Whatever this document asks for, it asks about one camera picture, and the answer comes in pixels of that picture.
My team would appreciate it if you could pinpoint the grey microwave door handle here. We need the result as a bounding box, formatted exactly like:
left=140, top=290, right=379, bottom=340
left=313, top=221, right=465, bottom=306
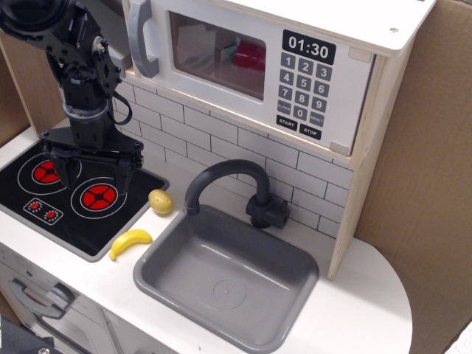
left=128, top=0, right=159, bottom=78

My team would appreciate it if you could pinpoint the yellow toy banana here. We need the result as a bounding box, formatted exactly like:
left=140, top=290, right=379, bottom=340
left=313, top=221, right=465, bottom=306
left=108, top=229, right=153, bottom=261

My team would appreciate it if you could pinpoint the white toy microwave door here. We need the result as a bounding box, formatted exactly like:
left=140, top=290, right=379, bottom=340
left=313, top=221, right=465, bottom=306
left=145, top=1, right=375, bottom=156

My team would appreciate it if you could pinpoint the brown cardboard panel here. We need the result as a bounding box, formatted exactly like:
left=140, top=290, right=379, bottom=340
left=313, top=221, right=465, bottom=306
left=355, top=1, right=471, bottom=353

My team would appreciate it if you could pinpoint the white toy oven door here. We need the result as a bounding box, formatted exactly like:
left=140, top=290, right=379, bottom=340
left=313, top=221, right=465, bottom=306
left=1, top=252, right=119, bottom=353

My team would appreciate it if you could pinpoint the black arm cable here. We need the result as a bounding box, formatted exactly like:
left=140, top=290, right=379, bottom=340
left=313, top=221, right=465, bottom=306
left=108, top=91, right=133, bottom=127

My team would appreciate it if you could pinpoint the wooden microwave cabinet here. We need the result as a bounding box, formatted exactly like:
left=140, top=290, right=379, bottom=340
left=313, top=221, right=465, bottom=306
left=125, top=1, right=434, bottom=279

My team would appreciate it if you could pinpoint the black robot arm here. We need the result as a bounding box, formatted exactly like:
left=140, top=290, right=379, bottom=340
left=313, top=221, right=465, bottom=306
left=1, top=1, right=144, bottom=195

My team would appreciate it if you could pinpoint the dark grey toy faucet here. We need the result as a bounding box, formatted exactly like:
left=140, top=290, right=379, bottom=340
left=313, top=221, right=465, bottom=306
left=184, top=159, right=290, bottom=229

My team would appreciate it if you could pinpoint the grey plastic sink basin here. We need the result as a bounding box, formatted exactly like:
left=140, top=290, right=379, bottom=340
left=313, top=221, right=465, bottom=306
left=133, top=205, right=319, bottom=353

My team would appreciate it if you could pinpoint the black toy stovetop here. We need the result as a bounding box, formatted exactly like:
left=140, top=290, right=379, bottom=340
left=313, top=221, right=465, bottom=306
left=1, top=142, right=169, bottom=263

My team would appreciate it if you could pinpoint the grey oven door handle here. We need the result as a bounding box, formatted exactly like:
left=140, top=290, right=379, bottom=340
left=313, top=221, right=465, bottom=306
left=8, top=278, right=75, bottom=319

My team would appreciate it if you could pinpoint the red toy item in microwave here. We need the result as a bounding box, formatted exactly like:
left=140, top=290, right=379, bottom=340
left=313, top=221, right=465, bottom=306
left=223, top=41, right=266, bottom=72

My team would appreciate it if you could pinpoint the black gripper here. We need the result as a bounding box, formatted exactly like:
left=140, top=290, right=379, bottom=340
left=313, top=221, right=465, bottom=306
left=40, top=106, right=144, bottom=195

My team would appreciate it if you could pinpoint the grey range hood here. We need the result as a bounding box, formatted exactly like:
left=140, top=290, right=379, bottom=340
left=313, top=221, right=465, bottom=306
left=108, top=38, right=133, bottom=72

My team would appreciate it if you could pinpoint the yellow toy potato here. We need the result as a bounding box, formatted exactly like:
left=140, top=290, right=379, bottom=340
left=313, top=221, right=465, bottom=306
left=148, top=189, right=173, bottom=215

